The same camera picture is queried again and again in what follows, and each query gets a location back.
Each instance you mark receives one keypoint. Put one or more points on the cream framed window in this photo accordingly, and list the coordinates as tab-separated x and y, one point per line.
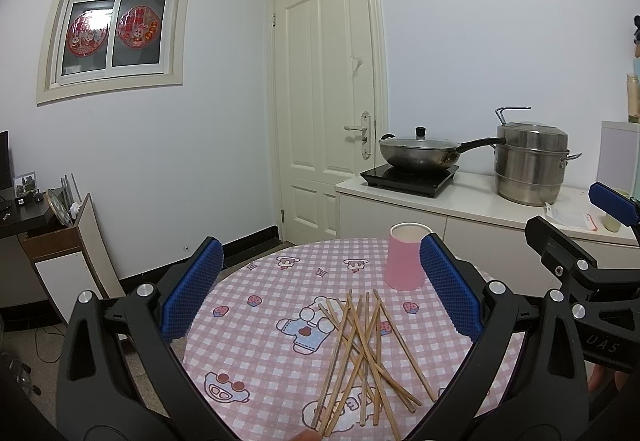
50	71

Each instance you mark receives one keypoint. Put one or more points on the white low cabinet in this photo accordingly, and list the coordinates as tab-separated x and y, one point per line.
475	221

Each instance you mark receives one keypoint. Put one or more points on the stainless steel steamer pot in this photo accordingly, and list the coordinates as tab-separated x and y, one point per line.
530	166

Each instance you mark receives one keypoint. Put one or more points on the dark wooden desk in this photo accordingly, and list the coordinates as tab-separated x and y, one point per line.
20	221

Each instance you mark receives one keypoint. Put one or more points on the white paper packet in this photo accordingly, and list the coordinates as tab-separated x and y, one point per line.
570	216

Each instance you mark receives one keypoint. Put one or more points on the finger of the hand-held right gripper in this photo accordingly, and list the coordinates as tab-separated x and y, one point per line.
550	246
612	203

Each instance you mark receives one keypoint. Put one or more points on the cream bottle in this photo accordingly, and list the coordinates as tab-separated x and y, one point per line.
632	98

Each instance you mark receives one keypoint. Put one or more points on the steel wok with lid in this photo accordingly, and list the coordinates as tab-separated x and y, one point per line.
415	153

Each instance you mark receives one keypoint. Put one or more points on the small photo frame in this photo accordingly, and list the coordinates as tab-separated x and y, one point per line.
26	183

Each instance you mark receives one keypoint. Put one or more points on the round metal plate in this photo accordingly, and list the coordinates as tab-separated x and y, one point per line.
57	208

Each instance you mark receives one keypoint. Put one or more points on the person's right hand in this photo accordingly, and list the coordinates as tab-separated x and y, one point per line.
622	381

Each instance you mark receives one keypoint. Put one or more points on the pale yellow cup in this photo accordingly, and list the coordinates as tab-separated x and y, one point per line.
612	221

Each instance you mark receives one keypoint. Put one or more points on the red round window decal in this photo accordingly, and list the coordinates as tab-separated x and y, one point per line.
137	28
86	33

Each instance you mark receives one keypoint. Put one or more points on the pink cup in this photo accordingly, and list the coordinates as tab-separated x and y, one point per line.
402	266

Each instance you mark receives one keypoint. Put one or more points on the group of wooden chopsticks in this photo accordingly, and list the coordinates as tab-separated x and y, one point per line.
357	346

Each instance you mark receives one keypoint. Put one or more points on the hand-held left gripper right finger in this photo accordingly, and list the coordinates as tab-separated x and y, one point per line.
450	291

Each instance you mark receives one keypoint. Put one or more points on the cartoon doll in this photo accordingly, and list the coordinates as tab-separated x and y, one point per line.
636	46

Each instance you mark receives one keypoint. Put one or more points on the brown and white side cabinet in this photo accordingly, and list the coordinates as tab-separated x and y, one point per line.
65	271

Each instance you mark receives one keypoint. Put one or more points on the pink checkered cartoon tablecloth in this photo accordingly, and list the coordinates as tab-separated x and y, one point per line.
260	336

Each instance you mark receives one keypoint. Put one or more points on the black induction cooker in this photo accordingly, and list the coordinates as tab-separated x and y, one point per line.
405	181

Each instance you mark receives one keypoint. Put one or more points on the white box appliance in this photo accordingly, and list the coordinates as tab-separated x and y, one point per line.
617	156

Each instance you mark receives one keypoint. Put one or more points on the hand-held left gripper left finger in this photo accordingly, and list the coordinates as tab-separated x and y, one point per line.
192	291

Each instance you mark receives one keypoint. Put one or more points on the cream panel door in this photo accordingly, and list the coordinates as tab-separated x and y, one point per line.
325	71

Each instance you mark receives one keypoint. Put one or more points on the white door hook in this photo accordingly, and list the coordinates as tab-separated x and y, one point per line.
357	63

